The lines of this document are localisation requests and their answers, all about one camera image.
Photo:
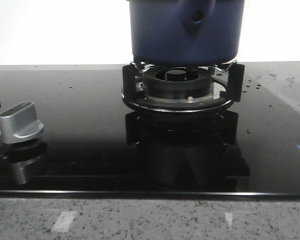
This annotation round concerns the dark blue cooking pot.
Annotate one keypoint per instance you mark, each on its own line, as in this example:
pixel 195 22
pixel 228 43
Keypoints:
pixel 185 33

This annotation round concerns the black glass gas stove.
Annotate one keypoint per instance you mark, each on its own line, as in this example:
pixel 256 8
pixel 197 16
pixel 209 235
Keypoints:
pixel 93 146

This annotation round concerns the right black gas burner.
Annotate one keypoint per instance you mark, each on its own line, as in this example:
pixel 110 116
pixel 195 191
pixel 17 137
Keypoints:
pixel 172 85

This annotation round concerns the right black pot support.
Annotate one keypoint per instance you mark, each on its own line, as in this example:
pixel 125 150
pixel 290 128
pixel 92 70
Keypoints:
pixel 227 89

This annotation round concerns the silver stove knob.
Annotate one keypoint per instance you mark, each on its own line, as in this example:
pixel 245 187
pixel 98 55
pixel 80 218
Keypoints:
pixel 20 123

